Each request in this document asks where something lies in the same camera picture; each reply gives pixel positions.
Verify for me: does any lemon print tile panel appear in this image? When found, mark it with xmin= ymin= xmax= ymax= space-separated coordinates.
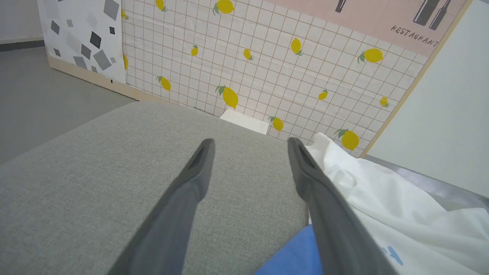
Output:
xmin=121 ymin=0 xmax=432 ymax=158

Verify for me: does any pink restaurant poster panel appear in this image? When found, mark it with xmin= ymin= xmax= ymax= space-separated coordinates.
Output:
xmin=267 ymin=0 xmax=468 ymax=58

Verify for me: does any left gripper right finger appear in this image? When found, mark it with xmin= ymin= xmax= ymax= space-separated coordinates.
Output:
xmin=287 ymin=137 xmax=398 ymax=275

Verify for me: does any white and blue t-shirt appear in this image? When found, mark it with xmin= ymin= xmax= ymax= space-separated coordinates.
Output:
xmin=255 ymin=133 xmax=489 ymax=275

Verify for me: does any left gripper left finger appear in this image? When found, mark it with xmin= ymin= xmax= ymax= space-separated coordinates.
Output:
xmin=108 ymin=138 xmax=216 ymax=275

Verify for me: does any white box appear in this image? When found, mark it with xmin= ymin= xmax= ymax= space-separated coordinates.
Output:
xmin=220 ymin=109 xmax=270 ymax=135

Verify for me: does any grey geometric print panel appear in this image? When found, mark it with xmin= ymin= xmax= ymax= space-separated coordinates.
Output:
xmin=37 ymin=0 xmax=140 ymax=102

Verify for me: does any grey fabric cushion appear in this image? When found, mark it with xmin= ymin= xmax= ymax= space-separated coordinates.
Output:
xmin=0 ymin=101 xmax=310 ymax=275

